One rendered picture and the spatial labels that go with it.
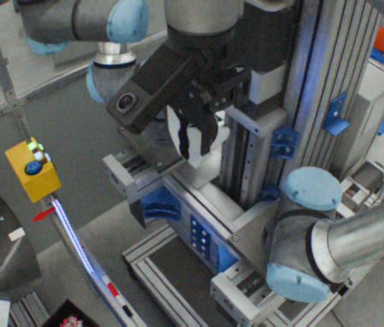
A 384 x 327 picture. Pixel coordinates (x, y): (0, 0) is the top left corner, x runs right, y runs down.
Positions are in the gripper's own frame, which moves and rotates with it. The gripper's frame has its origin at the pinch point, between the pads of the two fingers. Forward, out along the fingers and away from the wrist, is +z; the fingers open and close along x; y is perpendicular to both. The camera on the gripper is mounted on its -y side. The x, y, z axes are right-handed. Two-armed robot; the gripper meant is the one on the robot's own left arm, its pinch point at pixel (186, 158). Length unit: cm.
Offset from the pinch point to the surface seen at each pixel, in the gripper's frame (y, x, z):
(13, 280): -31.9, 16.0, 26.7
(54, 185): -12, 46, 42
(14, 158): -18, 57, 36
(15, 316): -57, 69, 136
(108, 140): 28, 95, 88
